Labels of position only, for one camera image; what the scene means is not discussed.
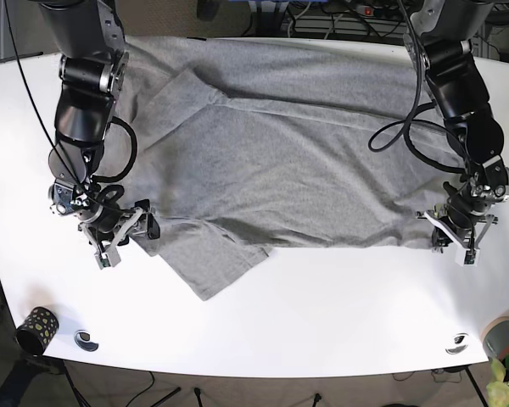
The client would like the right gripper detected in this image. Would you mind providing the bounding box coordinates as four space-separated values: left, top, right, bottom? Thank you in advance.
78 202 160 270

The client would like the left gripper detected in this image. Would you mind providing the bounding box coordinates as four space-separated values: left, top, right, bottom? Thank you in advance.
416 190 498 266

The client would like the light grey T-shirt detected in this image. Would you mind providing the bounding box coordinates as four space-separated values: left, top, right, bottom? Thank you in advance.
116 36 449 300

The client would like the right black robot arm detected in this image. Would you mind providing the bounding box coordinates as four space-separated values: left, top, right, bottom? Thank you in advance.
37 1 160 269

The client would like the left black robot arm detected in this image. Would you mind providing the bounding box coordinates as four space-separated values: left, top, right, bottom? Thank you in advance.
385 1 509 265

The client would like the grey tape roll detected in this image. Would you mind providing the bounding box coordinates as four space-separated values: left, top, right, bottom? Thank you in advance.
480 316 509 361

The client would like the black gold-dotted cup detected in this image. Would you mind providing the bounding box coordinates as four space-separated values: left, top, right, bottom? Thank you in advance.
15 307 59 356

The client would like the green potted plant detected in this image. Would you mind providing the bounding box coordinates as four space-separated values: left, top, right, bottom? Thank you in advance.
486 354 509 407

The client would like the right table cable grommet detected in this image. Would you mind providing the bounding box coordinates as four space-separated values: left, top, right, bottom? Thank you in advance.
445 332 468 355

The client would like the table cable grommet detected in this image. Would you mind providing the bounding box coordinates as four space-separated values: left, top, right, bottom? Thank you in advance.
74 330 99 352
445 332 468 355

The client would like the left table cable grommet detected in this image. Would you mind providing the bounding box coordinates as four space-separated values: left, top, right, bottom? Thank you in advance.
74 330 99 352

